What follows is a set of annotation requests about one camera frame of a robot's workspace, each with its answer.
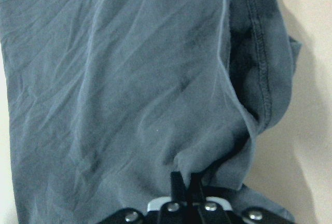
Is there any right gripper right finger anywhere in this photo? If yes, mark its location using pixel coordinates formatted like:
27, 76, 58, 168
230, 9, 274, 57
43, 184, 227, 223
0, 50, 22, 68
188, 173, 206, 208

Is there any black printed t-shirt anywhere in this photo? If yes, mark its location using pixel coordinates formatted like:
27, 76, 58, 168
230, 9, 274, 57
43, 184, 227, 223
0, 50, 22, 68
1, 0, 301, 223

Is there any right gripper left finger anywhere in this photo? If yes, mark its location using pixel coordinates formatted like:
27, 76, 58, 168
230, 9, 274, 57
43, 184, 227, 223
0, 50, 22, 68
171, 172, 188, 207

